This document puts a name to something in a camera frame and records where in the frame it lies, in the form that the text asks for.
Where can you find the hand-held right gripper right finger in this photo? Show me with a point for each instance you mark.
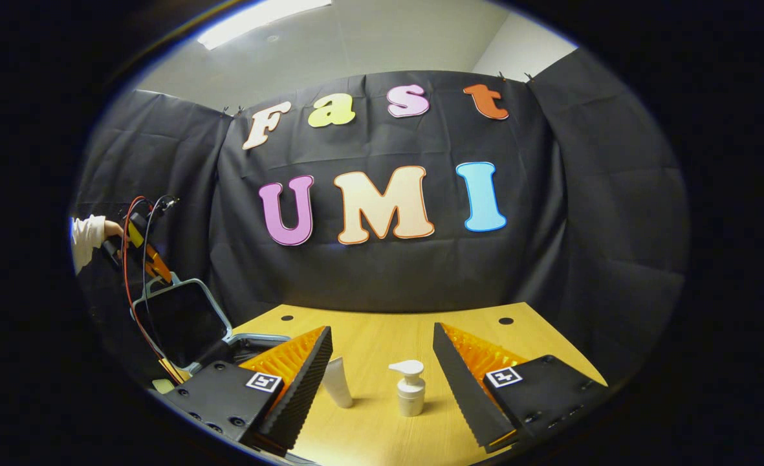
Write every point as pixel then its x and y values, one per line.
pixel 459 382

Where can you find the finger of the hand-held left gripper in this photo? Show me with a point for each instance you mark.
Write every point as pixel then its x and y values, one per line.
pixel 160 264

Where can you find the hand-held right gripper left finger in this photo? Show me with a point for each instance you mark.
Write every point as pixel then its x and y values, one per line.
pixel 307 382

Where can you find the white squeeze tube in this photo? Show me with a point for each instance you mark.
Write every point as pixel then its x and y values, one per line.
pixel 338 385

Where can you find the white pump bottle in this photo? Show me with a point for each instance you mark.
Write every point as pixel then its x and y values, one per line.
pixel 411 391

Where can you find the black backdrop cloth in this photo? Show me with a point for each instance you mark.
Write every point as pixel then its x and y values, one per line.
pixel 388 278

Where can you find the ceiling light panel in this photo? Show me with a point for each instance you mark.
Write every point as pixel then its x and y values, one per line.
pixel 259 19

